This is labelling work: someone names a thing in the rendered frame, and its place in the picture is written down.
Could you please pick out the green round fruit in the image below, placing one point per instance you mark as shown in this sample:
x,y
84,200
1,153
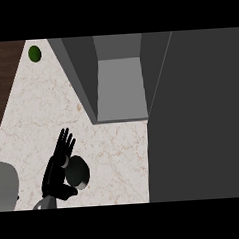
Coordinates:
x,y
34,54

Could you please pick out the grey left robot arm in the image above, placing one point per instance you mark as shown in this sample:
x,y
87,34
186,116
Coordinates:
x,y
46,204

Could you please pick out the grey open cabinet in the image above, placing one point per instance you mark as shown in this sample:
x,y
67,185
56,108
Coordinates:
x,y
120,88

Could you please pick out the dark grey cabinet door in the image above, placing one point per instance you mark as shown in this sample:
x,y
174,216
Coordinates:
x,y
198,120

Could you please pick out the pale grey rounded appliance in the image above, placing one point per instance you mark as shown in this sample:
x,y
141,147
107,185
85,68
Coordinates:
x,y
5,187

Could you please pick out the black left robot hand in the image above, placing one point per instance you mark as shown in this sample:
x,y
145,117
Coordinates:
x,y
54,177

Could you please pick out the dark wine bottle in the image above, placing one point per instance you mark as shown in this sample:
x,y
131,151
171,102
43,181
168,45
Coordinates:
x,y
78,171

